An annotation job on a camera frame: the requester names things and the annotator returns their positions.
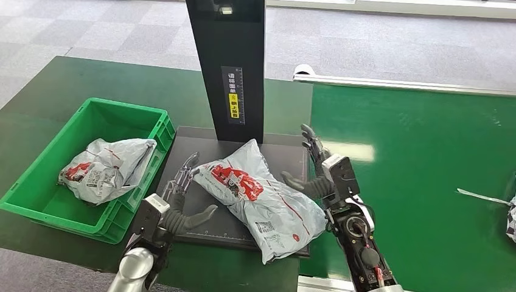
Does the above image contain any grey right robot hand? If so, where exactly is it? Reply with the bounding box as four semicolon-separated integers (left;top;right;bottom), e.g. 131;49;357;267
280;123;336;201

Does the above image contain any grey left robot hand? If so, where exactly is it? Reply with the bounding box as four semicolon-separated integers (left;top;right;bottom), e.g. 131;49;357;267
161;151;219;236

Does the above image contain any grey red-printed mailer package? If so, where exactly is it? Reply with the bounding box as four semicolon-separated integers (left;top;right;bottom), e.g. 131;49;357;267
192;139;329;266

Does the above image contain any black weighing device with column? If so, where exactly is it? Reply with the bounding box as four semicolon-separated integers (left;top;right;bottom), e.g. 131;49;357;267
155;0;311;259

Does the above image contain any grey black-printed mailer package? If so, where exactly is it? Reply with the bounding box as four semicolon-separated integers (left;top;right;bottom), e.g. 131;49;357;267
456;187;516;244

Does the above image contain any crumpled grey mailer bag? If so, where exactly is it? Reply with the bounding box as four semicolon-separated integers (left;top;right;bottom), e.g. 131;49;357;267
58;137;158;206

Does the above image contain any green belt conveyor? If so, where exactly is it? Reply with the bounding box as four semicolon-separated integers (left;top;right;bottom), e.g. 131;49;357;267
292;63;516;292

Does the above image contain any black yellow label sticker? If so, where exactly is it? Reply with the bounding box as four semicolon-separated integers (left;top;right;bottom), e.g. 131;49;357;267
220;66;245;126

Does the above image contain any green plastic crate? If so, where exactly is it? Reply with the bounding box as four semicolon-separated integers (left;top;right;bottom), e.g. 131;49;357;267
0;97;176;245

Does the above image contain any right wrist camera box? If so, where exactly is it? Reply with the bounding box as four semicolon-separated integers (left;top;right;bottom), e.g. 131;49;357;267
321;153;361;207

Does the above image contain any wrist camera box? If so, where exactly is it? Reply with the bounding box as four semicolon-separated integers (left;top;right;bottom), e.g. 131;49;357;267
321;153;361;207
132;193;171;248

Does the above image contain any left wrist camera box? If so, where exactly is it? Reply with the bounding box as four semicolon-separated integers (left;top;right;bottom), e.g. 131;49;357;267
132;193;171;248

